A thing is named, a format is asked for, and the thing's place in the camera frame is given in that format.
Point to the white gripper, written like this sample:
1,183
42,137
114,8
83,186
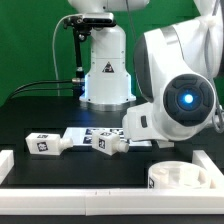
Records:
138,125

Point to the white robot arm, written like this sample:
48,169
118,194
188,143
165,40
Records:
174,66

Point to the white marker board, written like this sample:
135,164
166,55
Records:
82,136

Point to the white front fence rail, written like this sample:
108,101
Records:
110,202

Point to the black camera stand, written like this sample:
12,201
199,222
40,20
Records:
80,33

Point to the white left fence rail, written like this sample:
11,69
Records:
6,163

